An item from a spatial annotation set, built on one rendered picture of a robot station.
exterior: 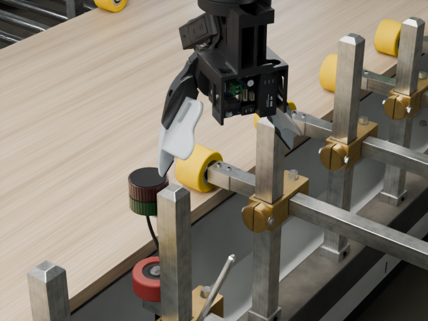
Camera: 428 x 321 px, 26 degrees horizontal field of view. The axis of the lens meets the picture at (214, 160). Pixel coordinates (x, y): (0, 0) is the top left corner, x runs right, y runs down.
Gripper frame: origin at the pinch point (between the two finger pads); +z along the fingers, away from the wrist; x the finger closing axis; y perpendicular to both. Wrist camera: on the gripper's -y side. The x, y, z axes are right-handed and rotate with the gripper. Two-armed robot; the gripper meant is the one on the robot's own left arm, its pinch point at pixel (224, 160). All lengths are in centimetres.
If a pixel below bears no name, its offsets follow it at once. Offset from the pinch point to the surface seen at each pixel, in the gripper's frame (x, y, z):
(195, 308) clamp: 7, -28, 45
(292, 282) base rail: 35, -47, 62
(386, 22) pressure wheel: 83, -95, 34
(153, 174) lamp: 2.0, -31.0, 20.1
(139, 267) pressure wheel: 1, -37, 41
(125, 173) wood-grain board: 8, -66, 42
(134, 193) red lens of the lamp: -1.5, -29.3, 21.5
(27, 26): 11, -168, 51
